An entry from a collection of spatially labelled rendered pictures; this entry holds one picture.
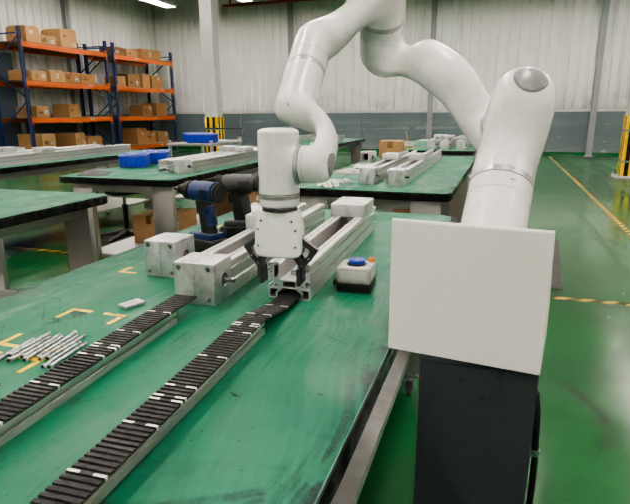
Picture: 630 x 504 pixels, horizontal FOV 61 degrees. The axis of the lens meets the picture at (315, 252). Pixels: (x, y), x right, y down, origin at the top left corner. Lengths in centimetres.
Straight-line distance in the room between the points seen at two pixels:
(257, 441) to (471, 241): 45
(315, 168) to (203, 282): 36
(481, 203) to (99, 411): 72
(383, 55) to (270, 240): 53
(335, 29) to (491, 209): 57
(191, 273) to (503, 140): 70
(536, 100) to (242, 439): 80
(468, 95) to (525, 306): 53
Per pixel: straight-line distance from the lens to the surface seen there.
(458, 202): 528
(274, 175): 108
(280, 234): 111
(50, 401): 89
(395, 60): 134
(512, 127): 112
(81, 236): 307
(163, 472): 71
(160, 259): 144
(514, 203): 104
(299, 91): 119
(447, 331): 95
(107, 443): 72
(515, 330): 93
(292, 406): 81
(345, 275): 126
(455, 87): 124
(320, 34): 132
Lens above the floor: 119
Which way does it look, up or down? 15 degrees down
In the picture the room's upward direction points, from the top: straight up
